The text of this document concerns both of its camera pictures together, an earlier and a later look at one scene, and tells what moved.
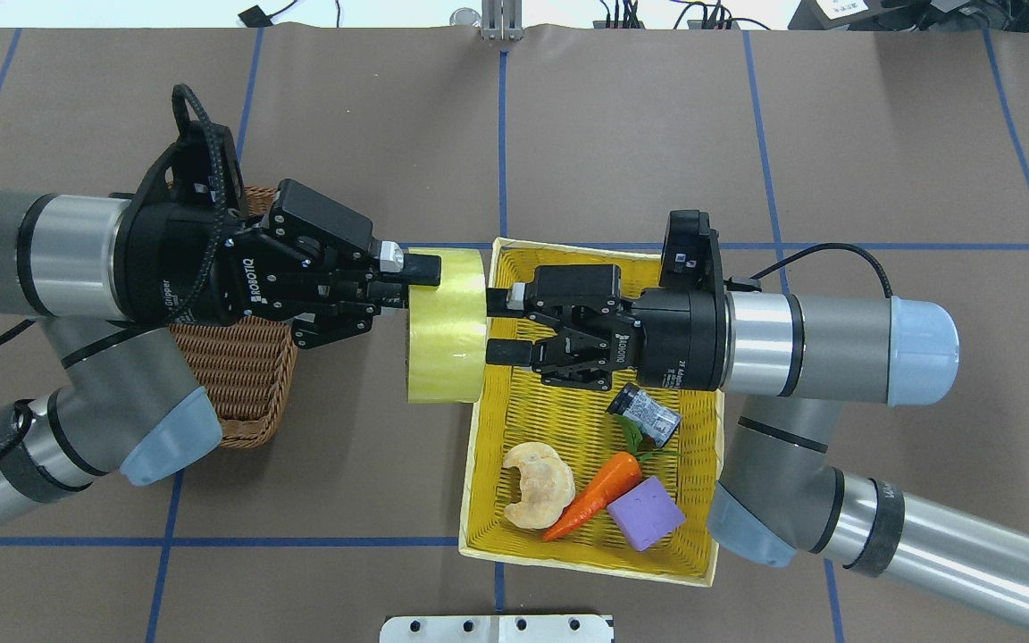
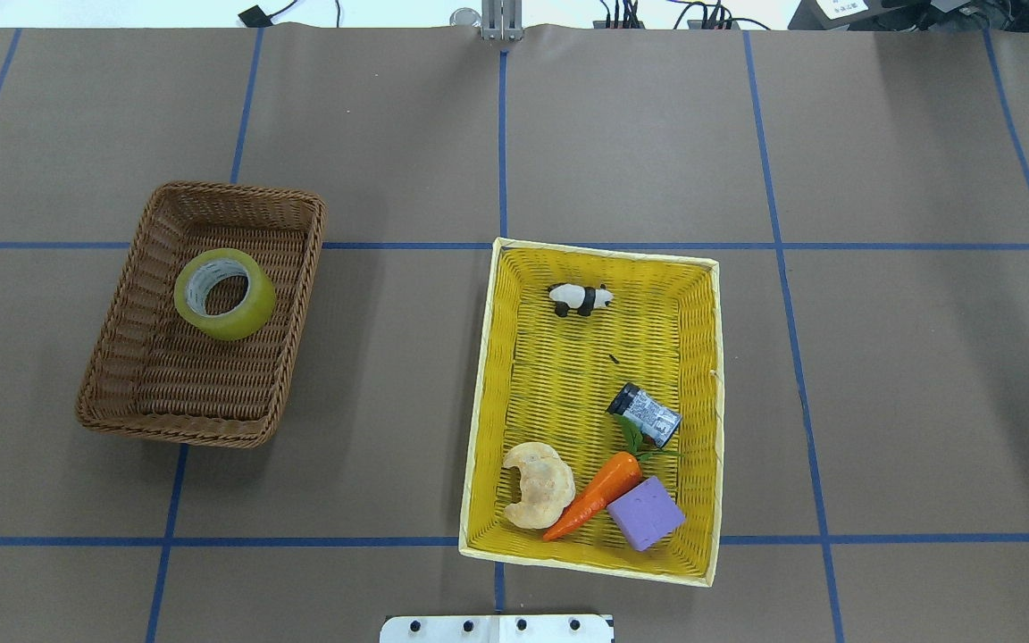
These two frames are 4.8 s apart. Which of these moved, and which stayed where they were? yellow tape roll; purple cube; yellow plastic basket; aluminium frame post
Moved: yellow tape roll
Stayed: aluminium frame post; purple cube; yellow plastic basket
